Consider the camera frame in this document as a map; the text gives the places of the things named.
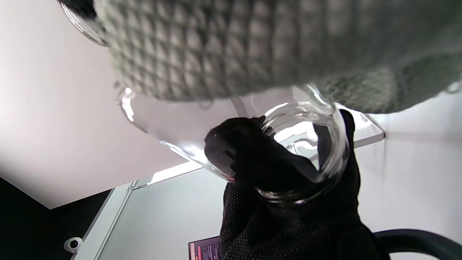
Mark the dark monitor screen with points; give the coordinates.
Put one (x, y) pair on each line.
(204, 250)

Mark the white dome camera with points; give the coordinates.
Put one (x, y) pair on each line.
(73, 245)

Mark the green fish scale cleaning cloth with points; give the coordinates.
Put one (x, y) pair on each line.
(252, 43)

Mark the person's left hand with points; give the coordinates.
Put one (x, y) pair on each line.
(274, 224)

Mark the person's right hand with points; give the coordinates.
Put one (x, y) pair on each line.
(81, 7)

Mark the clear glass jar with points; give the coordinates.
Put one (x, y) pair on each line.
(162, 119)

